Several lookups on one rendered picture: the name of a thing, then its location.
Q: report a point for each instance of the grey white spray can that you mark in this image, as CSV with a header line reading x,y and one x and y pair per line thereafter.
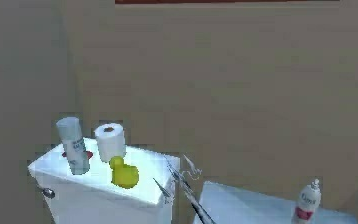
x,y
74,146

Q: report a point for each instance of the white spray bottle red label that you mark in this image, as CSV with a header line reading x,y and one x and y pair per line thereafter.
x,y
307,203

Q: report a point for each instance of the flat red disc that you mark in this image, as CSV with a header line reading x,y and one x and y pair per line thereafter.
x,y
88,154

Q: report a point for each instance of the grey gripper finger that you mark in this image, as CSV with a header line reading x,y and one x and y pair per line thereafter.
x,y
163,189
191,196

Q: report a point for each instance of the yellow rubber duck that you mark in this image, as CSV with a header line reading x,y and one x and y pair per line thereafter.
x,y
125,175

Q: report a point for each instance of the white toilet paper roll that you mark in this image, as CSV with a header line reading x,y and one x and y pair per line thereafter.
x,y
111,141

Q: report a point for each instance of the white bathroom counter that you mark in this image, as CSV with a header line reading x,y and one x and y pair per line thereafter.
x,y
243,206

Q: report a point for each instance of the silver toilet flush lever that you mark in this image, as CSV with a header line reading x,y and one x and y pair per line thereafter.
x,y
49,192

